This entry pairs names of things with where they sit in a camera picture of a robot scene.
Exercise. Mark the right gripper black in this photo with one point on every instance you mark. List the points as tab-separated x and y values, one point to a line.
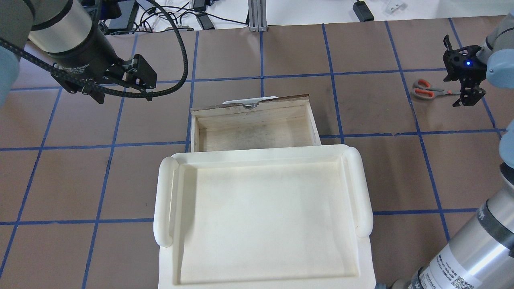
476	69

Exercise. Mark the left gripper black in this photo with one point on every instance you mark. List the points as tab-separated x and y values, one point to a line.
83	53

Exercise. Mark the grey orange scissors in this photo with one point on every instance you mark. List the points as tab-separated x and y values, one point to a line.
423	90

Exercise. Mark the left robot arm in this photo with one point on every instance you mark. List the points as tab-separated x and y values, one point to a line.
64	30

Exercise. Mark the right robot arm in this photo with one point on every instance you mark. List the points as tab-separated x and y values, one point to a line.
480	255

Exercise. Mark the black power adapter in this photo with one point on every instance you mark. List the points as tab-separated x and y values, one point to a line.
362	11

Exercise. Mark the white plastic tray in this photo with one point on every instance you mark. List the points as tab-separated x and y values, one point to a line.
281	218

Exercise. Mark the aluminium frame post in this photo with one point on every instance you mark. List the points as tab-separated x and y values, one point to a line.
257	16

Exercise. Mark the wooden drawer white handle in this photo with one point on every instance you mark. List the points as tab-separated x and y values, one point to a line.
256	123

